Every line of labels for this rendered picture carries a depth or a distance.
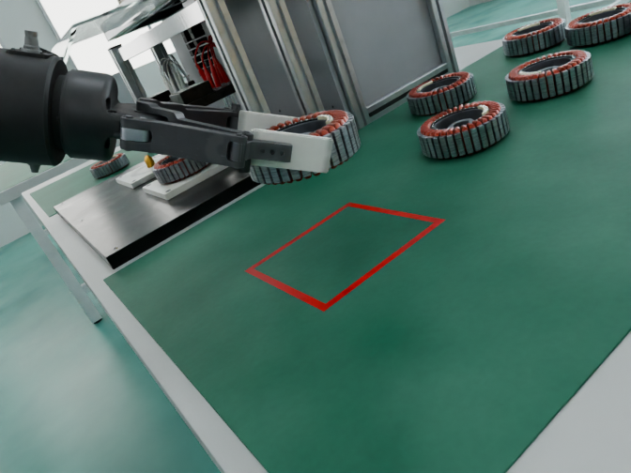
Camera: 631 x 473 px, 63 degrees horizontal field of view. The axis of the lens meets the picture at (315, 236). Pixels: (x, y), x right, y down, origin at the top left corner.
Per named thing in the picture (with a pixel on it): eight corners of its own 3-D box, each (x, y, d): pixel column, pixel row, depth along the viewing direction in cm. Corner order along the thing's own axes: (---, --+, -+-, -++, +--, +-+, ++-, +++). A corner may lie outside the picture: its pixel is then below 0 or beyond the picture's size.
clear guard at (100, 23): (57, 83, 67) (31, 38, 65) (39, 95, 87) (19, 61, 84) (258, 2, 80) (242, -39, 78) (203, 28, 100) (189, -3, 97)
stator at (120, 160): (100, 180, 147) (94, 168, 146) (90, 179, 156) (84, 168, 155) (135, 162, 153) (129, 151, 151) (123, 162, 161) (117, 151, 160)
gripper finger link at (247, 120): (237, 140, 53) (236, 138, 54) (301, 146, 55) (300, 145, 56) (239, 110, 52) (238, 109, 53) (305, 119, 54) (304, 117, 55)
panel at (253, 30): (347, 121, 92) (284, -57, 80) (210, 127, 146) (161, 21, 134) (352, 118, 92) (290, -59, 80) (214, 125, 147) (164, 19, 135)
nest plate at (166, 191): (167, 200, 90) (163, 194, 90) (145, 192, 102) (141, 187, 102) (237, 161, 96) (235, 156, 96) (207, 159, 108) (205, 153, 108)
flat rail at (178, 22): (212, 16, 78) (204, -5, 77) (119, 63, 129) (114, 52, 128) (219, 13, 78) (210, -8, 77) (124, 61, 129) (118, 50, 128)
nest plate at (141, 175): (133, 189, 110) (130, 183, 109) (117, 183, 122) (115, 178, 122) (192, 157, 116) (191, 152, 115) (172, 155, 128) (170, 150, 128)
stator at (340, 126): (259, 199, 45) (245, 160, 43) (247, 169, 55) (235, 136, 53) (377, 156, 46) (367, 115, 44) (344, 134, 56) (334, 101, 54)
